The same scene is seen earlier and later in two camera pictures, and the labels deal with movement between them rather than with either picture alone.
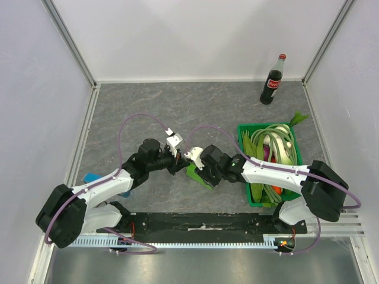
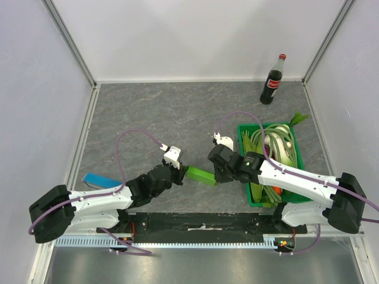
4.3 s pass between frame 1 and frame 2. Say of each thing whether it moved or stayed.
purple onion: stayed
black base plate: stayed
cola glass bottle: stayed
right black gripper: moved
